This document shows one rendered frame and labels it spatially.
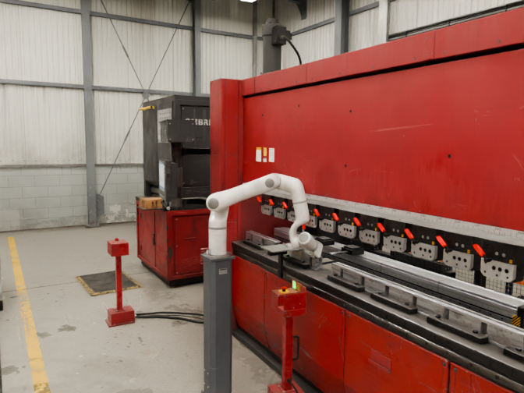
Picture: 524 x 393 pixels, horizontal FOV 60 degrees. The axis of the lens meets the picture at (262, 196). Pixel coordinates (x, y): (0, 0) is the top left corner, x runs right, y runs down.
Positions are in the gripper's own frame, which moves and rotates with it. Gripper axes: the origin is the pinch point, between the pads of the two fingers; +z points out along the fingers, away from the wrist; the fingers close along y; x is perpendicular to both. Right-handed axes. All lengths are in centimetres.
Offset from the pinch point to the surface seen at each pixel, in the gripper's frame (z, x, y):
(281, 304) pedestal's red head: -14.7, 12.5, -41.6
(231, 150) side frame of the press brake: 4, 105, 82
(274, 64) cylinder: -29, 65, 145
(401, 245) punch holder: -46, -64, -2
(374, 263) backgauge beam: 8.4, -35.9, 0.2
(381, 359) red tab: -23, -58, -60
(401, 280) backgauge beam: 2, -56, -10
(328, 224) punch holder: -19.2, -9.2, 15.1
